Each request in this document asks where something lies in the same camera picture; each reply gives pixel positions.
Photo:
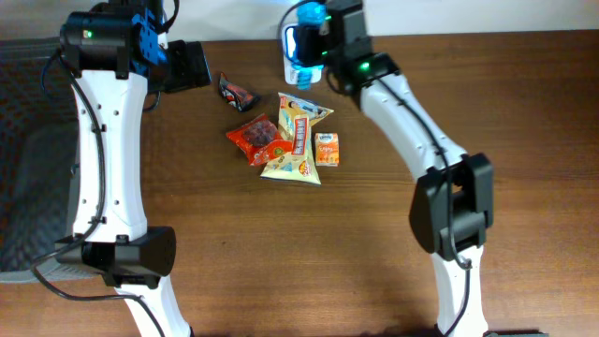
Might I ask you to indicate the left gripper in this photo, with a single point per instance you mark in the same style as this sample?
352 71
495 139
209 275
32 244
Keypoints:
192 66

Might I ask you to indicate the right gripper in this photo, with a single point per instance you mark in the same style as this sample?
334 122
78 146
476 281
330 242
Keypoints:
326 31

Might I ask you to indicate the blue mouthwash bottle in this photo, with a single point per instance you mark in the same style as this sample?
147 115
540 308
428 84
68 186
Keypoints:
309 43

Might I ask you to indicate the silver dark snack packet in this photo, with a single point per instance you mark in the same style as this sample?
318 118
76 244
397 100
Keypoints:
239 98

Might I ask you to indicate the yellow snack bag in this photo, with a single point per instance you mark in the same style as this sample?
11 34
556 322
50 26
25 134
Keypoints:
297 117

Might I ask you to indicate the red snack bag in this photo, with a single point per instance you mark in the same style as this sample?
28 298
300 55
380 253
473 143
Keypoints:
260 141

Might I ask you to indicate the orange tissue pack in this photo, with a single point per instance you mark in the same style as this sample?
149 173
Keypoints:
327 149

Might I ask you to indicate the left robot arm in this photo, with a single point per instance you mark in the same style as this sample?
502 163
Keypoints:
115 55

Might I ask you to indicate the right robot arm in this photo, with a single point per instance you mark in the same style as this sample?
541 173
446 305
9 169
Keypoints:
452 207

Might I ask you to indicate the white barcode scanner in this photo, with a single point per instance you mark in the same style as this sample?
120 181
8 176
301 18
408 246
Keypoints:
302 77

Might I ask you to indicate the grey plastic mesh basket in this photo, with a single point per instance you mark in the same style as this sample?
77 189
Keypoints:
39 155

